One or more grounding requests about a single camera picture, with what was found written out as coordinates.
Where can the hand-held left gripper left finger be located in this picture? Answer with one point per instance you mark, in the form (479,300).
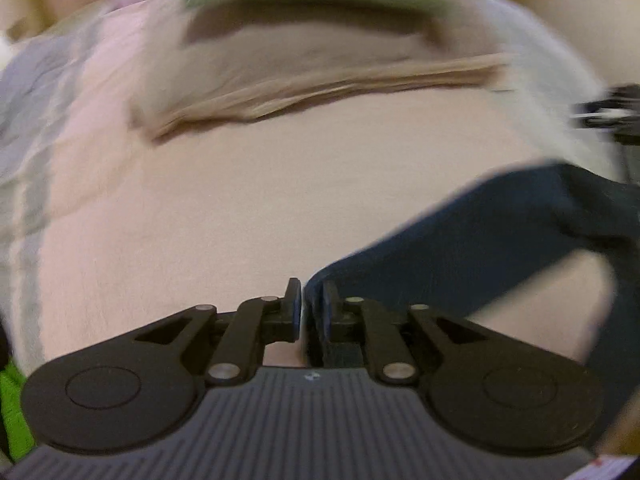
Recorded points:
(295,307)

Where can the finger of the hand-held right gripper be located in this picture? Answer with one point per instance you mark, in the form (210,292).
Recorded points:
(620,112)

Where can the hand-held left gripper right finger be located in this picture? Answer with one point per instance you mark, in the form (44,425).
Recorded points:
(328,310)

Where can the dark blue denim pants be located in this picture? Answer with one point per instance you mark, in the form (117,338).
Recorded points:
(475,240)

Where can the white cloth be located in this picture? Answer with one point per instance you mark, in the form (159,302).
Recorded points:
(545,75)

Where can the pink bed sheet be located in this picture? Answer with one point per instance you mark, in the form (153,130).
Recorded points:
(240,200)

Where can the beige folded blanket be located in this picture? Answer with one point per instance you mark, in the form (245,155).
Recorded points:
(310,70)

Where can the bright green cloth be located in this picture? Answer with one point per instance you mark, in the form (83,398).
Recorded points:
(14,410)

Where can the grey patterned bed cover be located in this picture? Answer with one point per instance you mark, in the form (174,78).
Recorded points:
(30,125)

